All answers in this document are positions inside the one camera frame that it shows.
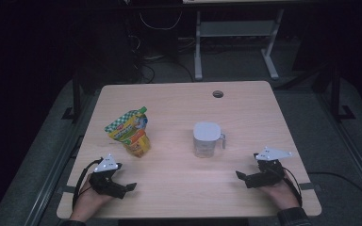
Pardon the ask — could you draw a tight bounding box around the yellow green spout pouch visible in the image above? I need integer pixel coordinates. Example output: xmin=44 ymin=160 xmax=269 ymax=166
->
xmin=104 ymin=105 xmax=152 ymax=158

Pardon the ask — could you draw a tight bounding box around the white hanging cable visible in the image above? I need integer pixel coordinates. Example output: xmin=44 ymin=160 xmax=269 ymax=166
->
xmin=139 ymin=11 xmax=183 ymax=31

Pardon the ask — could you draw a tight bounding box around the black metal stand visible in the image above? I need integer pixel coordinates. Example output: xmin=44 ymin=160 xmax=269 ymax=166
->
xmin=329 ymin=64 xmax=356 ymax=121
xmin=60 ymin=73 xmax=84 ymax=121

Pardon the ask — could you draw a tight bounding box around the looped black floor cable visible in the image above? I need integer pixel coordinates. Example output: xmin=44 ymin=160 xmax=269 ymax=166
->
xmin=140 ymin=60 xmax=196 ymax=84

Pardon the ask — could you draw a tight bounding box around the white metal desk frame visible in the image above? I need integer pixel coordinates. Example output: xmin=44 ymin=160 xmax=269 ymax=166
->
xmin=182 ymin=0 xmax=315 ymax=82

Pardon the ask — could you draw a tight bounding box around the right hand-held gripper black cable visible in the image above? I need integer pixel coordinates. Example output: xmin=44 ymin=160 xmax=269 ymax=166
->
xmin=281 ymin=166 xmax=304 ymax=208

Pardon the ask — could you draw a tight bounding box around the aluminium floor rail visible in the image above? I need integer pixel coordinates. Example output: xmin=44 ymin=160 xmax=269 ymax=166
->
xmin=23 ymin=93 xmax=100 ymax=226
xmin=314 ymin=90 xmax=362 ymax=208

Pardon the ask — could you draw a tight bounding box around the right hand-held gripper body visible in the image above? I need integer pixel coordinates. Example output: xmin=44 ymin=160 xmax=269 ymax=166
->
xmin=253 ymin=146 xmax=293 ymax=188

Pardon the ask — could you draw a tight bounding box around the person's left hand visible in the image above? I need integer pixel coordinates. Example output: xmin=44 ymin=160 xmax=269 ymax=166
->
xmin=70 ymin=173 xmax=114 ymax=222

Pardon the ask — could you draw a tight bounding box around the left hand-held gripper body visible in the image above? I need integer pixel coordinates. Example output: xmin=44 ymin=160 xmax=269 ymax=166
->
xmin=89 ymin=153 xmax=123 ymax=198

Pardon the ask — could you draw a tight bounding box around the person's right hand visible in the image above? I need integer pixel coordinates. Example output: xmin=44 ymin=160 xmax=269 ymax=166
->
xmin=258 ymin=173 xmax=301 ymax=211

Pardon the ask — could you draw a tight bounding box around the clear container with white lid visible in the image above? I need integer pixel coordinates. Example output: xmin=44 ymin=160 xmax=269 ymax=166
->
xmin=191 ymin=121 xmax=226 ymax=159

